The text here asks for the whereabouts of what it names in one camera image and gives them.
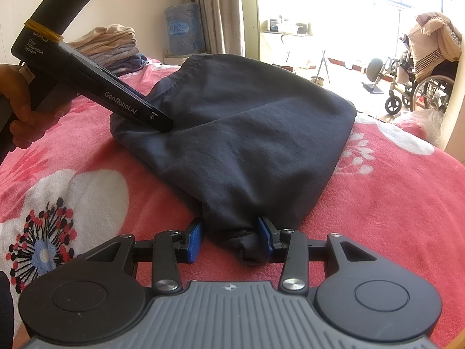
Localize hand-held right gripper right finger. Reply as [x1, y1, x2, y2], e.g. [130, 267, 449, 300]
[256, 216, 378, 293]

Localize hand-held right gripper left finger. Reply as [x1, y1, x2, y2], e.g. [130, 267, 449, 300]
[85, 217, 204, 293]

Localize dark navy pants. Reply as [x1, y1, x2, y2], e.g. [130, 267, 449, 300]
[110, 54, 357, 267]

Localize person's left hand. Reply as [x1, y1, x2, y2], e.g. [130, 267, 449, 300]
[0, 63, 73, 151]

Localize beige folded garment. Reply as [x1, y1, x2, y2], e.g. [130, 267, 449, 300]
[77, 25, 138, 54]

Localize white water dispenser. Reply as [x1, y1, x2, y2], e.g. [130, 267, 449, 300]
[163, 51, 204, 66]

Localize pink floral blanket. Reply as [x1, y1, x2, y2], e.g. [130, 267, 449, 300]
[0, 58, 465, 349]

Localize beige curtain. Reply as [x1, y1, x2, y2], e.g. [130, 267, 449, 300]
[189, 0, 245, 58]

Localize plastic bag with pink contents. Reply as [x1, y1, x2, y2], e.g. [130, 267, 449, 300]
[394, 109, 446, 142]

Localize folding table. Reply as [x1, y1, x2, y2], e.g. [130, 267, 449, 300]
[263, 18, 331, 84]

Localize wheelchair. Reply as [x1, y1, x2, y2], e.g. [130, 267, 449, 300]
[361, 31, 460, 115]

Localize beige checkered blanket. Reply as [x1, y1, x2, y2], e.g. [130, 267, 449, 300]
[407, 12, 464, 77]

